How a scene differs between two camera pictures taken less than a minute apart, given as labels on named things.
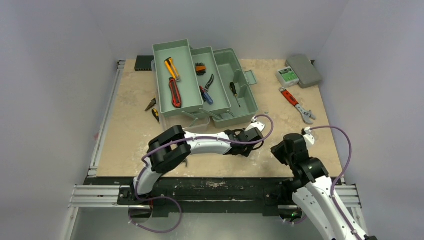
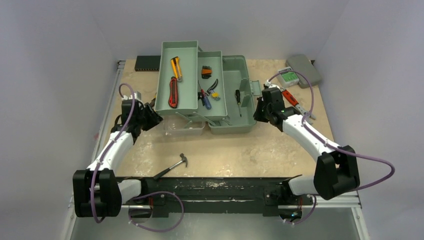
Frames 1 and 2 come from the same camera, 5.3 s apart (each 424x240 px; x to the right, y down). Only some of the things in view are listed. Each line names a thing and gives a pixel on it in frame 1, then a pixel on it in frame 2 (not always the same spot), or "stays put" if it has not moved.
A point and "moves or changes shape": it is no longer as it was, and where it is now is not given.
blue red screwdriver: [206, 96] moves or changes shape
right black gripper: [282, 151] → [259, 111]
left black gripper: [245, 153] → [154, 119]
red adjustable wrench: [306, 115] stays put
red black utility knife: [176, 96] moves or changes shape
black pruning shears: [209, 83] → [199, 96]
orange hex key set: [200, 69] → [206, 72]
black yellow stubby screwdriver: [234, 92] moves or changes shape
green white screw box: [287, 77] stays put
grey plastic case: [305, 69] stays put
